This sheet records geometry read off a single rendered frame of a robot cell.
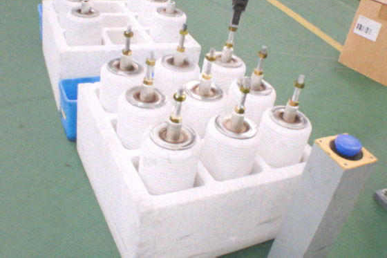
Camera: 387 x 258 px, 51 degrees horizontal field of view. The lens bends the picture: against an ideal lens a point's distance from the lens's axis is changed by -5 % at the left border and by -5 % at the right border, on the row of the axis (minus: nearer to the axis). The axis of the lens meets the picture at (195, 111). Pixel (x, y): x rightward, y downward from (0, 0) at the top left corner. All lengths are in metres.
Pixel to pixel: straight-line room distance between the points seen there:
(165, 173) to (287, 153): 0.24
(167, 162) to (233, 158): 0.12
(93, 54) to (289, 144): 0.56
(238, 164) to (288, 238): 0.15
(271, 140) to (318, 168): 0.16
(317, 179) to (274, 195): 0.16
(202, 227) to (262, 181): 0.13
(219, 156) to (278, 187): 0.13
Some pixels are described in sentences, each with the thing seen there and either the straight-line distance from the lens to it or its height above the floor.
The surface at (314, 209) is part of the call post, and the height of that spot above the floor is 0.22.
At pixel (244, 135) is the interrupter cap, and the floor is 0.25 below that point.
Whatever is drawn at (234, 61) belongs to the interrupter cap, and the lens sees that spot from 0.96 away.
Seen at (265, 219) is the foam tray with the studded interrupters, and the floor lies 0.08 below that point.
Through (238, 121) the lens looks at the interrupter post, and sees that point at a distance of 0.71.
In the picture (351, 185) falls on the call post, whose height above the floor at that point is 0.28.
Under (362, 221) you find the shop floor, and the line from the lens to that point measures 1.05.
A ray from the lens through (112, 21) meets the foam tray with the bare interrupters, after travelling 1.35.
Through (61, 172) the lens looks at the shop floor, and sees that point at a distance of 0.97.
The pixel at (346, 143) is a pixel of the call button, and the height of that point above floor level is 0.33.
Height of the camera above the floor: 0.64
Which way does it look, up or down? 31 degrees down
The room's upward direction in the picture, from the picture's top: 11 degrees clockwise
